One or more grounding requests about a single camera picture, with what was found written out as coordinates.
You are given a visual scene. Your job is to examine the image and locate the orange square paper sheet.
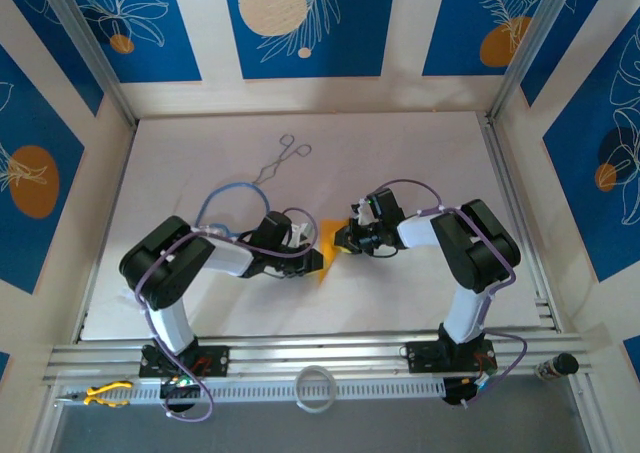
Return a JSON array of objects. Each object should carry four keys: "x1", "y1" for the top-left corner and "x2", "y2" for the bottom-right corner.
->
[{"x1": 317, "y1": 218, "x2": 351, "y2": 287}]

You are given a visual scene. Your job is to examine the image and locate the white tape roll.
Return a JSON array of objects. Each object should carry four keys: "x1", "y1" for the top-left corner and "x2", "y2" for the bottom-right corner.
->
[{"x1": 293, "y1": 365, "x2": 334, "y2": 414}]

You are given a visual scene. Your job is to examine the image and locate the small dark-capped bottle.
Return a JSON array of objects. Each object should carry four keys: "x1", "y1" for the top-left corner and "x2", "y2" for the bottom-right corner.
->
[{"x1": 535, "y1": 352, "x2": 580, "y2": 382}]

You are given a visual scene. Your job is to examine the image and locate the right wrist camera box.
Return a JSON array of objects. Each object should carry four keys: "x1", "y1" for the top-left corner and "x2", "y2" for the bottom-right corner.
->
[{"x1": 351, "y1": 198, "x2": 375, "y2": 228}]

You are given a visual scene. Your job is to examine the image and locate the blue cable loop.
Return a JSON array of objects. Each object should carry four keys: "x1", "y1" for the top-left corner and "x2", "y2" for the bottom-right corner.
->
[{"x1": 193, "y1": 181, "x2": 272, "y2": 237}]

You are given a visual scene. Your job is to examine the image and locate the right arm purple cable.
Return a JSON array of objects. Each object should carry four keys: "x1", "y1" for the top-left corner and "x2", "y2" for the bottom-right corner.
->
[{"x1": 369, "y1": 178, "x2": 530, "y2": 410}]

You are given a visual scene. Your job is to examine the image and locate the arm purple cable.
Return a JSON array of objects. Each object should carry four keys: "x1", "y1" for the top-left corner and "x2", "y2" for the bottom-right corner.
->
[
  {"x1": 369, "y1": 178, "x2": 530, "y2": 410},
  {"x1": 134, "y1": 207, "x2": 319, "y2": 423}
]

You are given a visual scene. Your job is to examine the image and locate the metal wire tongs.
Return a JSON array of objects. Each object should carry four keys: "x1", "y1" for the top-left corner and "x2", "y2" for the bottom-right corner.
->
[{"x1": 252, "y1": 133, "x2": 312, "y2": 184}]

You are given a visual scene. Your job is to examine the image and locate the aluminium mounting rail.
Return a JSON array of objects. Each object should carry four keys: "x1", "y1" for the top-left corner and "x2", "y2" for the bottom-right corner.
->
[{"x1": 42, "y1": 330, "x2": 594, "y2": 387}]

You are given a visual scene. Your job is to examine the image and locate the aluminium side rail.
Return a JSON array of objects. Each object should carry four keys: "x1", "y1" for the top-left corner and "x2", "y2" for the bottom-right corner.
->
[{"x1": 477, "y1": 112, "x2": 561, "y2": 334}]

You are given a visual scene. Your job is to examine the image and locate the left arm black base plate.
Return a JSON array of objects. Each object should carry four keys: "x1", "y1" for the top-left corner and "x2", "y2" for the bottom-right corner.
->
[{"x1": 138, "y1": 342, "x2": 231, "y2": 379}]

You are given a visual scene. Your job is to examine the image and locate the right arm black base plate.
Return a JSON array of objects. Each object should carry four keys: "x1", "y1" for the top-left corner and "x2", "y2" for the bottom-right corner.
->
[{"x1": 405, "y1": 340, "x2": 497, "y2": 374}]

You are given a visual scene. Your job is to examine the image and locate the grey slotted cable duct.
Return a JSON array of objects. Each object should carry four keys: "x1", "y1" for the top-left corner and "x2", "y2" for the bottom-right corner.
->
[{"x1": 59, "y1": 377, "x2": 446, "y2": 407}]

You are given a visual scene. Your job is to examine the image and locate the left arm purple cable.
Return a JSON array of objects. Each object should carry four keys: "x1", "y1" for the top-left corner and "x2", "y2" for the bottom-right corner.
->
[{"x1": 134, "y1": 207, "x2": 319, "y2": 423}]

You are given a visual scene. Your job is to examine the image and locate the aluminium frame post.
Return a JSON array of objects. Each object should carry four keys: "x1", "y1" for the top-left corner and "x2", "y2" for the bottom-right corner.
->
[
  {"x1": 484, "y1": 0, "x2": 586, "y2": 122},
  {"x1": 37, "y1": 0, "x2": 140, "y2": 128}
]

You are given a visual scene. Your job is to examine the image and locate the yellow-handled pliers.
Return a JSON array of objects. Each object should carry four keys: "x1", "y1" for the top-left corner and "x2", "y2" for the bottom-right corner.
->
[{"x1": 54, "y1": 380, "x2": 135, "y2": 408}]

